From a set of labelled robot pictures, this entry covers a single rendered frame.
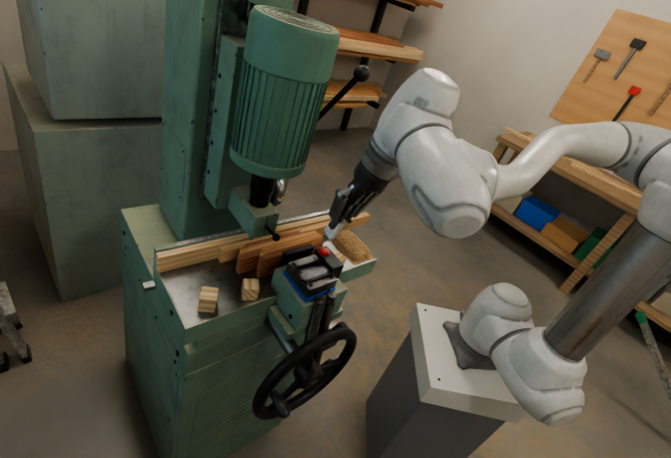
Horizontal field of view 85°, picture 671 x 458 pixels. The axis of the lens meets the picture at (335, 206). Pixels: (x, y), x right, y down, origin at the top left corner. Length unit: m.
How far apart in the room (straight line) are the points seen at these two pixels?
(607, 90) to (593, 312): 2.95
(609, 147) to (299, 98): 0.64
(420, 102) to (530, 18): 3.51
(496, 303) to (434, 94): 0.76
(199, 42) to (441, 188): 0.62
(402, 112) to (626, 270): 0.61
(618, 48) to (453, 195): 3.40
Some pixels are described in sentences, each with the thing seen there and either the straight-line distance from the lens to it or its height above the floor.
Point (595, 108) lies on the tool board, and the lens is 3.85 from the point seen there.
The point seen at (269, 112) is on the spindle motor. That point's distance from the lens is 0.75.
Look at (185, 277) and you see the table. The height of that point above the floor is 0.90.
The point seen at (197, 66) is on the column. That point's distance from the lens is 0.93.
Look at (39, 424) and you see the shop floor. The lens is 1.85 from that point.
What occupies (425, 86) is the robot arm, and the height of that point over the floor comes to 1.49.
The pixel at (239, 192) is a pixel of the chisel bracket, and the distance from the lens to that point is 0.98.
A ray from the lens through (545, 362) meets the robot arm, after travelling 1.12.
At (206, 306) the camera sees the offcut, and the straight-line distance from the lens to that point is 0.89.
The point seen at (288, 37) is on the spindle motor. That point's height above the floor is 1.48.
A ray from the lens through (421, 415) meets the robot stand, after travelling 1.45.
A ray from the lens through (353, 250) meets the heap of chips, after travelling 1.13.
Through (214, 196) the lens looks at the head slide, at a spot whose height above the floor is 1.04.
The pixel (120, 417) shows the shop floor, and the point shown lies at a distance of 1.80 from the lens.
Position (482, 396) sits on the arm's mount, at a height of 0.69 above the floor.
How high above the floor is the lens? 1.61
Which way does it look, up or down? 32 degrees down
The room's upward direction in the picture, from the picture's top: 19 degrees clockwise
